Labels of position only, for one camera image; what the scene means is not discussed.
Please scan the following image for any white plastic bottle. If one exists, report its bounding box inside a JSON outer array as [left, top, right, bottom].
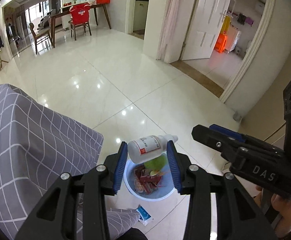
[[128, 134, 178, 164]]

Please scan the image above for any white open door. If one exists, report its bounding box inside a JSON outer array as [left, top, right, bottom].
[[182, 0, 230, 61]]

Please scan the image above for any chair with red cover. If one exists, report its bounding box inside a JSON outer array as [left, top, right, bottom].
[[69, 3, 92, 40]]

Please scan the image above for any purple grid tablecloth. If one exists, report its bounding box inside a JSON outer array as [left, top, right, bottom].
[[0, 84, 145, 239]]

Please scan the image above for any wooden dining chair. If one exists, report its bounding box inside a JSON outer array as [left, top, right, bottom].
[[29, 22, 52, 54]]

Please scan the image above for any person's right hand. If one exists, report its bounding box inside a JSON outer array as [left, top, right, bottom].
[[254, 186, 291, 239]]

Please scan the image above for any blue white wrapper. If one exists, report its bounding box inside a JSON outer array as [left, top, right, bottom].
[[136, 205, 154, 226]]

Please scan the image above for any orange plastic stool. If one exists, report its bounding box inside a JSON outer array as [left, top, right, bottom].
[[214, 34, 228, 53]]

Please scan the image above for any green fruit in bin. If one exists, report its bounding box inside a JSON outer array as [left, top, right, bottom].
[[144, 154, 168, 171]]

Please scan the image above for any pink door curtain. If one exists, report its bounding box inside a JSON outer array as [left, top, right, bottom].
[[157, 0, 189, 63]]

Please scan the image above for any light blue trash bin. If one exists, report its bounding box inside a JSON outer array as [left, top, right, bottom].
[[124, 160, 175, 201]]

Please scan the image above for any wooden dining table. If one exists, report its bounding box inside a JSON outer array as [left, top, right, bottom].
[[50, 2, 112, 48]]

